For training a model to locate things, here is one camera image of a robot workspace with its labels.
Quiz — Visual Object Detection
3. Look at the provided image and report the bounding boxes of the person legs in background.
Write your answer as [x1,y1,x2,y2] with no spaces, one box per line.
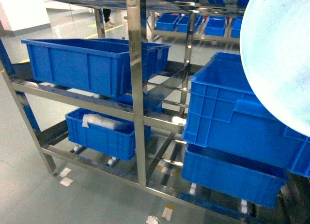
[102,9,114,28]

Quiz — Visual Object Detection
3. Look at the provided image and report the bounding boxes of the white plastic bag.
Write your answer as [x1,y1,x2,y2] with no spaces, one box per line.
[82,114,128,130]

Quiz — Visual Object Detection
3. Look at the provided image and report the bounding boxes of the far steel rack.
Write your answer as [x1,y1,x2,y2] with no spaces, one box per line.
[147,1,245,44]

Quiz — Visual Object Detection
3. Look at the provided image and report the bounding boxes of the light blue round plate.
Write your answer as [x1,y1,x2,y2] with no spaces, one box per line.
[240,0,310,136]

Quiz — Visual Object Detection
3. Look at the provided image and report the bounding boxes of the blue bin lower right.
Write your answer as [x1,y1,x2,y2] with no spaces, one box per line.
[181,143,288,209]

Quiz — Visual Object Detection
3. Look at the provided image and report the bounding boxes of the blue bin lower middle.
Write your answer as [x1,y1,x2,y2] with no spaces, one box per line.
[111,94,162,113]

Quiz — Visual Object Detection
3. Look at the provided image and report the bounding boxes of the blue crate right shelf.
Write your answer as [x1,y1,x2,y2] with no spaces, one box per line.
[182,52,310,177]

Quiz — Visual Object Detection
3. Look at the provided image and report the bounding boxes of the stainless steel shelf rack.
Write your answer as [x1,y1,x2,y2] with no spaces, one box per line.
[0,0,310,224]

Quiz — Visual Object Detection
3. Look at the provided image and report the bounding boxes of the large blue bin left shelf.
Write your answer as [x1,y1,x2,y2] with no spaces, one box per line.
[21,38,131,98]

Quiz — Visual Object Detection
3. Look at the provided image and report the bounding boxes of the small blue bin lower left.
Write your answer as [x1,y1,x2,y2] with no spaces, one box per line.
[65,108,136,161]

